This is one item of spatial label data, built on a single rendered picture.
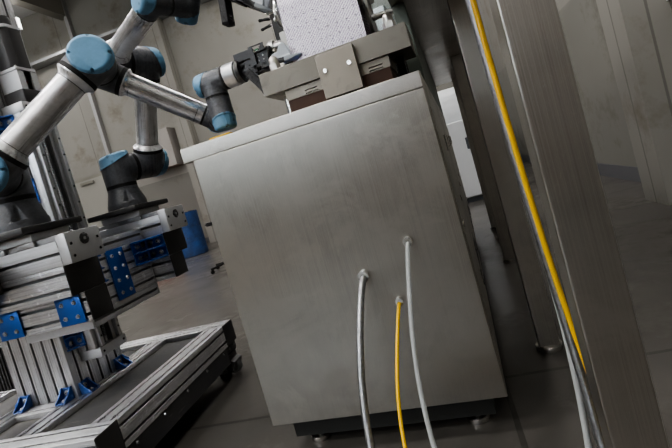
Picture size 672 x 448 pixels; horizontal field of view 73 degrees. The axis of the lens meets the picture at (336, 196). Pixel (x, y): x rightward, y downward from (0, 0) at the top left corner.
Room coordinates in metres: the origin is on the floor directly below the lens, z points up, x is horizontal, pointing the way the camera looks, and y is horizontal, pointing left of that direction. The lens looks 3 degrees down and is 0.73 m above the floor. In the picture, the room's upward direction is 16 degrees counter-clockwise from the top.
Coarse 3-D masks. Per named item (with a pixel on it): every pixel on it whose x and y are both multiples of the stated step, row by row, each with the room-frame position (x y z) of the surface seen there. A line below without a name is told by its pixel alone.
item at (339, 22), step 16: (352, 0) 1.33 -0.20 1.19; (304, 16) 1.38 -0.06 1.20; (320, 16) 1.36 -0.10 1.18; (336, 16) 1.35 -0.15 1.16; (352, 16) 1.34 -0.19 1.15; (288, 32) 1.39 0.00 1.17; (304, 32) 1.38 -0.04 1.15; (320, 32) 1.37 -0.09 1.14; (336, 32) 1.35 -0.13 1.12; (352, 32) 1.34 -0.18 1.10; (304, 48) 1.38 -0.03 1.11; (320, 48) 1.37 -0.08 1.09
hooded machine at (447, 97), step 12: (444, 96) 5.06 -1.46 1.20; (444, 108) 5.01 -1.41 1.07; (456, 108) 4.98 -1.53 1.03; (456, 120) 4.94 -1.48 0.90; (456, 132) 4.89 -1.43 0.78; (456, 144) 4.89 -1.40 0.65; (468, 144) 4.87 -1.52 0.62; (456, 156) 4.90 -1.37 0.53; (468, 156) 4.88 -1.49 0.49; (468, 168) 4.88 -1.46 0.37; (468, 180) 4.89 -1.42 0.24; (468, 192) 4.89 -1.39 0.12; (480, 192) 4.88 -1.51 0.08
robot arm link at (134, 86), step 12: (120, 72) 1.46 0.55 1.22; (108, 84) 1.45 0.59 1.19; (120, 84) 1.46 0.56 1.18; (132, 84) 1.48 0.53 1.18; (144, 84) 1.49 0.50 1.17; (156, 84) 1.52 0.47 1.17; (120, 96) 1.51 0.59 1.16; (132, 96) 1.50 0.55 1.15; (144, 96) 1.50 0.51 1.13; (156, 96) 1.50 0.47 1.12; (168, 96) 1.51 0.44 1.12; (180, 96) 1.53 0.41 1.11; (168, 108) 1.52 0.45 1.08; (180, 108) 1.53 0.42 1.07; (192, 108) 1.53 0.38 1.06; (204, 108) 1.55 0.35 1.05; (192, 120) 1.56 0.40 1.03; (204, 120) 1.55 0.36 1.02; (216, 132) 1.61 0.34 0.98
